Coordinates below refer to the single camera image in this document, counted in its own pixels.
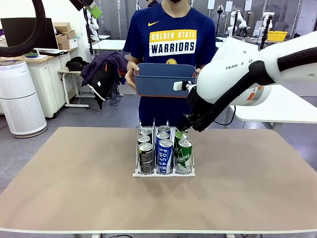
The white desk cabinet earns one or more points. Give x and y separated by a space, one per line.
54 81

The black energy drink can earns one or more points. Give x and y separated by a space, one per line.
146 131
144 139
145 158

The purple jacket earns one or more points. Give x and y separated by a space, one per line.
109 59

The green Chilsung cider can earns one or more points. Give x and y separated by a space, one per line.
176 150
185 158

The person's right forearm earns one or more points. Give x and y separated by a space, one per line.
132 59

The person's right hand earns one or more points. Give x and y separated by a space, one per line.
130 75

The white background table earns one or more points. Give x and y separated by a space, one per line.
109 44

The person's left hand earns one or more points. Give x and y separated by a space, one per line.
197 71

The clear white can dispenser rack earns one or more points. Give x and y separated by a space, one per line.
163 175

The white Franka right arm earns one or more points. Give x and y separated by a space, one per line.
223 62

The black computer monitor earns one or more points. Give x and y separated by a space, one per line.
17 32

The brown cardboard box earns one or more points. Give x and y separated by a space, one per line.
71 34
62 26
64 46
62 39

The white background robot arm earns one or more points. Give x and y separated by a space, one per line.
93 27
268 22
234 22

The white cylindrical air purifier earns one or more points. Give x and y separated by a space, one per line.
19 99

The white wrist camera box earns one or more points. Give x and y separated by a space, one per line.
177 85

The blue Pocari Sweat can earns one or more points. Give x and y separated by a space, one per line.
164 158
162 136
164 129

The green dish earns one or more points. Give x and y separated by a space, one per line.
31 54

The person in blue Warriors shirt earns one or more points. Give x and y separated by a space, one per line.
173 24

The black bag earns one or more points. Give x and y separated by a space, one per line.
76 64

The small white box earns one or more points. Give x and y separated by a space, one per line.
73 43

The black backpack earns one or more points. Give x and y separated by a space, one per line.
101 81

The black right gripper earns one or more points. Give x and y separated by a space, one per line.
195 106

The yellow plastic basket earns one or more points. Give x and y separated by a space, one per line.
277 36

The white sign on stand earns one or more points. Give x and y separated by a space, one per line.
211 4
248 5
229 7

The white rolling side table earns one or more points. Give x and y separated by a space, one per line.
64 86

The blue plastic basket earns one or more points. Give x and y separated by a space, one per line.
158 79

